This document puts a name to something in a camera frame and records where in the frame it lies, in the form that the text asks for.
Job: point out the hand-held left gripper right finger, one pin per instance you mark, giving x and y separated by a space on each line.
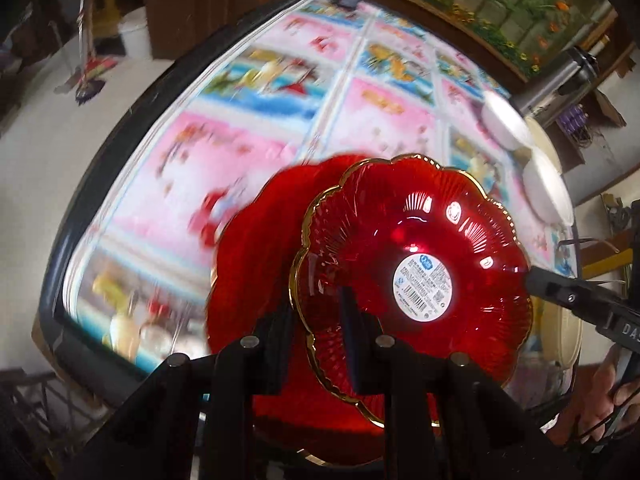
351 345

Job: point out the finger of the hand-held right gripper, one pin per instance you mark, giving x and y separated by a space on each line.
565 292

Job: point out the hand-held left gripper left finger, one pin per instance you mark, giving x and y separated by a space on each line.
272 355

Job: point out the red gold-rimmed plate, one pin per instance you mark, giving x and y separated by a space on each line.
250 270

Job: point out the red plate with white label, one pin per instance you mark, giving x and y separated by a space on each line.
450 230

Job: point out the person's right hand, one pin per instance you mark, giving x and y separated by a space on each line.
595 405

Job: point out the cream plate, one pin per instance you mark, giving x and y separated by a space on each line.
562 335

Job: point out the cream bowl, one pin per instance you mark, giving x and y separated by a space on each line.
545 137

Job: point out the purple bottles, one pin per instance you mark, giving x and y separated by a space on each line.
574 119

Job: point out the stainless steel thermos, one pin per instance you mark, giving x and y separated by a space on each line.
555 87

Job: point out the printed tablecloth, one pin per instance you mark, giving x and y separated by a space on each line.
210 150

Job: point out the brown cardboard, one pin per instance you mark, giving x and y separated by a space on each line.
42 335

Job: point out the wooden chair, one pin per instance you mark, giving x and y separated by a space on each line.
45 425

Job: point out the black framed table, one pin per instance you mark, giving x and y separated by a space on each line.
100 160

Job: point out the red broom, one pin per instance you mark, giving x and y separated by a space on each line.
95 75

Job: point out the white bucket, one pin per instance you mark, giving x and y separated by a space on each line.
134 35

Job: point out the wooden cabinet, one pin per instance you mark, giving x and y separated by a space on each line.
225 5

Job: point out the chrome pole stand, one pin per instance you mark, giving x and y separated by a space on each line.
84 15

